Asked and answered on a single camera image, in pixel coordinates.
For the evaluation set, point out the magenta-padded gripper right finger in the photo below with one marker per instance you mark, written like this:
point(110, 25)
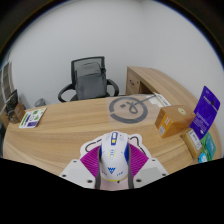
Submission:
point(146, 168)

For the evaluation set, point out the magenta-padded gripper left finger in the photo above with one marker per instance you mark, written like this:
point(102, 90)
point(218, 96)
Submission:
point(78, 170)

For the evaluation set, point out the white blue yellow computer mouse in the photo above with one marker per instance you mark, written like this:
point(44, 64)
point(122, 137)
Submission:
point(114, 156)

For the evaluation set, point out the small tan packet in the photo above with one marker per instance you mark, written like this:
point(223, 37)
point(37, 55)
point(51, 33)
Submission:
point(192, 143)

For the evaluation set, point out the small brown cardboard box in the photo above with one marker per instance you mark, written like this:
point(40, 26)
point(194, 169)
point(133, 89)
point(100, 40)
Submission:
point(173, 121)

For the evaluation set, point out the small blue box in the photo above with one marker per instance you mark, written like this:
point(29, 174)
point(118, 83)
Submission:
point(202, 157)

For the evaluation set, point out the green box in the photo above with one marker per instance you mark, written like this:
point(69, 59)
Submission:
point(210, 145)

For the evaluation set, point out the green purple sticker sheet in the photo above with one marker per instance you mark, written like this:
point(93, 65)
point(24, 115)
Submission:
point(32, 117)

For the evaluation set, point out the black mesh office chair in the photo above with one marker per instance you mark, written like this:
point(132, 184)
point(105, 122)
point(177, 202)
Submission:
point(65, 91)

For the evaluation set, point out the purple hanging card package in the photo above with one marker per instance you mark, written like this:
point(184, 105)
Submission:
point(205, 111)

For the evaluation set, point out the large brown cardboard carton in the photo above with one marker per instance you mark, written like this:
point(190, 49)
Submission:
point(17, 115)

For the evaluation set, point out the wooden side cabinet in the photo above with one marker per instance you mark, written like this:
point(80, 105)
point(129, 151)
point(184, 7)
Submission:
point(156, 80)

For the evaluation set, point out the grey backpack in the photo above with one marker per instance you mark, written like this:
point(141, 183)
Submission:
point(90, 81)

